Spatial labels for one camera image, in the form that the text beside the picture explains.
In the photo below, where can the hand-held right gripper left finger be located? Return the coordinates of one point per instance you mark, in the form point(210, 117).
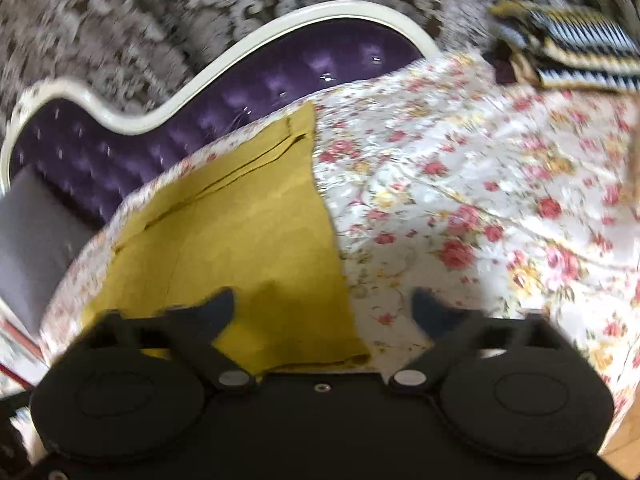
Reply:
point(220, 310)

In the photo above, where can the grey cushion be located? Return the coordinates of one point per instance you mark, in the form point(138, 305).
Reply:
point(40, 245)

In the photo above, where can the mustard yellow long-sleeved shirt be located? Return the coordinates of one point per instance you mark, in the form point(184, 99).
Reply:
point(225, 240)

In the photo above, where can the striped knitted cloth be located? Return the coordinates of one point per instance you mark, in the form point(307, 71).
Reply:
point(575, 50)

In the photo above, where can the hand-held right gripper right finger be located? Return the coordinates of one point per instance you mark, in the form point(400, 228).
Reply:
point(430, 315)

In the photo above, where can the floral bedspread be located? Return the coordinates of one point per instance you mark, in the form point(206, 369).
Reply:
point(475, 185)

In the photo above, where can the purple tufted sofa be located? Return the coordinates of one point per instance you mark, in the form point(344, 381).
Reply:
point(210, 115)

